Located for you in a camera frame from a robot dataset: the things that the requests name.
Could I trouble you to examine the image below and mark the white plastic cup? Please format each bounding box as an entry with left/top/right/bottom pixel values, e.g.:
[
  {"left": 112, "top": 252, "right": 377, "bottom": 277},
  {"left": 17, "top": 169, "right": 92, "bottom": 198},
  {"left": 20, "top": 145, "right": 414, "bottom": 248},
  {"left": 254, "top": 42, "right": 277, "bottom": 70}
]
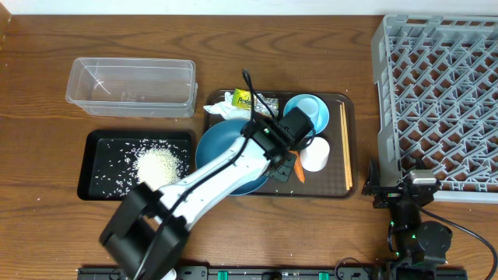
[{"left": 300, "top": 137, "right": 330, "bottom": 172}]

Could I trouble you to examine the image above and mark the light blue cup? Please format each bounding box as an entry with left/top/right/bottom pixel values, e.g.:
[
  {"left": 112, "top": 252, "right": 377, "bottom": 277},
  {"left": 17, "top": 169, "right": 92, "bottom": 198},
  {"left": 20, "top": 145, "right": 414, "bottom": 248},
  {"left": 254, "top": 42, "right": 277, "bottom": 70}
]
[{"left": 296, "top": 97, "right": 319, "bottom": 123}]

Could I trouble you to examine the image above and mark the light blue small bowl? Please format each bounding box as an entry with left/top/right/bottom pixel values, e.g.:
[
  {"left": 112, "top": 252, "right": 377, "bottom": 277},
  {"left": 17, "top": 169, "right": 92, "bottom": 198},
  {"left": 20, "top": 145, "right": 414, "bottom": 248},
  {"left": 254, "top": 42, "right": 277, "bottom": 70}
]
[{"left": 283, "top": 94, "right": 330, "bottom": 135}]

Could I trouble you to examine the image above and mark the dark blue plate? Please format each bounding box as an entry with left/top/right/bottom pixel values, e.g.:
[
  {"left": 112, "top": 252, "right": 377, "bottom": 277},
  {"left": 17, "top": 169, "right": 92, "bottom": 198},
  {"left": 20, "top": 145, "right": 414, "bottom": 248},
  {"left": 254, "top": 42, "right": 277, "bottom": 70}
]
[{"left": 195, "top": 119, "right": 268, "bottom": 196}]

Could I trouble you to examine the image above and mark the pile of white rice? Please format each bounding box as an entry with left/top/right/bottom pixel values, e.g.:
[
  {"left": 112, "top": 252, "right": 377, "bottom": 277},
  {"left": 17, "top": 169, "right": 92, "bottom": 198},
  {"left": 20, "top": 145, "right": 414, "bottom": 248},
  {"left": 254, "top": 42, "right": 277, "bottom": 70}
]
[{"left": 89, "top": 138, "right": 191, "bottom": 199}]

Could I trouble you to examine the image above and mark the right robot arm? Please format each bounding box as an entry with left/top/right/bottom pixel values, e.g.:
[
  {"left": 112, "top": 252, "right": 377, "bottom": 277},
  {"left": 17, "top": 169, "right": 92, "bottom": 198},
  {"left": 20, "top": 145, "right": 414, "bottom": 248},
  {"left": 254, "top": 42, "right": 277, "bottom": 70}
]
[{"left": 362, "top": 159, "right": 452, "bottom": 279}]

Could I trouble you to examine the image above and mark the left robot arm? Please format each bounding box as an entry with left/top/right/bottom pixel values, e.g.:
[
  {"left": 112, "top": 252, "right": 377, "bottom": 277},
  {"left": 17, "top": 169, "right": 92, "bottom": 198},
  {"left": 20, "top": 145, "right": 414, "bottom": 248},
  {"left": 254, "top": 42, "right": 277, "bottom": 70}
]
[{"left": 100, "top": 107, "right": 314, "bottom": 279}]

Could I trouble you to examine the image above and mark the grey dishwasher rack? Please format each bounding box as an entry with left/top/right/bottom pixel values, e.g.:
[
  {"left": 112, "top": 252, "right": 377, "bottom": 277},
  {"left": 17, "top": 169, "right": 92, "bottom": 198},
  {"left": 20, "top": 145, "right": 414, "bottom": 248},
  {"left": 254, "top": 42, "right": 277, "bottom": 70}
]
[{"left": 371, "top": 14, "right": 497, "bottom": 204}]

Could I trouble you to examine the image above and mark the orange carrot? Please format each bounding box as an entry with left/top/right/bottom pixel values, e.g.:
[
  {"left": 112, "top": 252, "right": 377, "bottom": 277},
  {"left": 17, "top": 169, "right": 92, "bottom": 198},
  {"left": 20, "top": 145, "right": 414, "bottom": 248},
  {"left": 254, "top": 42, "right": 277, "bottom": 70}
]
[{"left": 291, "top": 151, "right": 305, "bottom": 183}]

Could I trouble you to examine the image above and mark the right wooden chopstick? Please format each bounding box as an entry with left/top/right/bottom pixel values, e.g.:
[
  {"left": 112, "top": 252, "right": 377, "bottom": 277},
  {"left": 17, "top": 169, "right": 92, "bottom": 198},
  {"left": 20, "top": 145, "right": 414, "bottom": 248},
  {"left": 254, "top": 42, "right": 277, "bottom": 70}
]
[{"left": 342, "top": 103, "right": 352, "bottom": 191}]

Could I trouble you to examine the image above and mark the wooden chopstick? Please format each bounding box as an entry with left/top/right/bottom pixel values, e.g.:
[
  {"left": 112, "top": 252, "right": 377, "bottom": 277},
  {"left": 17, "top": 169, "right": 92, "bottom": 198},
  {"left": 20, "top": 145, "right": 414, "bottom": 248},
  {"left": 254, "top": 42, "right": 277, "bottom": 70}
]
[
  {"left": 339, "top": 103, "right": 350, "bottom": 191},
  {"left": 342, "top": 103, "right": 352, "bottom": 191}
]

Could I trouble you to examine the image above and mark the dark brown serving tray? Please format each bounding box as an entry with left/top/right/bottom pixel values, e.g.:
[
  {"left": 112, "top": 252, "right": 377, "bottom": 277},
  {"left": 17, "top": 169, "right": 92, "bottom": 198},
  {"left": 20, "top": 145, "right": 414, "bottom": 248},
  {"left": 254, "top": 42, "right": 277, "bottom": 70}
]
[{"left": 203, "top": 92, "right": 358, "bottom": 199}]

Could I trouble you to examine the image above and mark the yellow green snack wrapper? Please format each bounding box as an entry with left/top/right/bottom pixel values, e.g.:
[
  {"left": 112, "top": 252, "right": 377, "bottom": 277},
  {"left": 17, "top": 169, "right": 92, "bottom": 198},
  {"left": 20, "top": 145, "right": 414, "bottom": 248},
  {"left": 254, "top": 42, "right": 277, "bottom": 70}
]
[{"left": 231, "top": 89, "right": 279, "bottom": 117}]

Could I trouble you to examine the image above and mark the crumpled white tissue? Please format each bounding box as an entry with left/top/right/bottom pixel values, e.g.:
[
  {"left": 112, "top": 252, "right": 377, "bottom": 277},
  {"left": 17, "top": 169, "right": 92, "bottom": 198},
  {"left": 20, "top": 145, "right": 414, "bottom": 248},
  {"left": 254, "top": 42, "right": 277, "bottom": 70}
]
[{"left": 203, "top": 92, "right": 251, "bottom": 121}]

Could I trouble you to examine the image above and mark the left wooden chopstick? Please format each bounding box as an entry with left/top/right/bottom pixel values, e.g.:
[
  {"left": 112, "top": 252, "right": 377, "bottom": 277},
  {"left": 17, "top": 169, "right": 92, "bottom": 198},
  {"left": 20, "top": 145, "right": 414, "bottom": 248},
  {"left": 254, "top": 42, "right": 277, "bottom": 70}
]
[{"left": 339, "top": 103, "right": 350, "bottom": 191}]

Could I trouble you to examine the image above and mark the clear plastic bin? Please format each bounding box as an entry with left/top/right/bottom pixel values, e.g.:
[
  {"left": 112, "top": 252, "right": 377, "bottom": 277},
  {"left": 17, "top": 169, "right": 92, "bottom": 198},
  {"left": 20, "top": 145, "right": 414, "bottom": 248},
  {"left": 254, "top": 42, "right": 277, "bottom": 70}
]
[{"left": 65, "top": 58, "right": 198, "bottom": 118}]

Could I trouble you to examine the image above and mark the black plastic tray bin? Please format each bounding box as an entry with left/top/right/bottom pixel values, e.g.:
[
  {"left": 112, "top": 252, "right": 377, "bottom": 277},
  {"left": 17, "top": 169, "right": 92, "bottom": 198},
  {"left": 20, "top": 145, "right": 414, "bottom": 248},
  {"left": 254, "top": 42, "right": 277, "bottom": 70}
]
[{"left": 77, "top": 129, "right": 194, "bottom": 201}]

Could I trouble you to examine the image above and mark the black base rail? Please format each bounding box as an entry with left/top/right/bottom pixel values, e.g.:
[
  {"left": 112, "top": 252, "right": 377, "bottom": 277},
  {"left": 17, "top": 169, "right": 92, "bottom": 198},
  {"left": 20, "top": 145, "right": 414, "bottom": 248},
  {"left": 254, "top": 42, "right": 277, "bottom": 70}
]
[{"left": 76, "top": 264, "right": 468, "bottom": 280}]

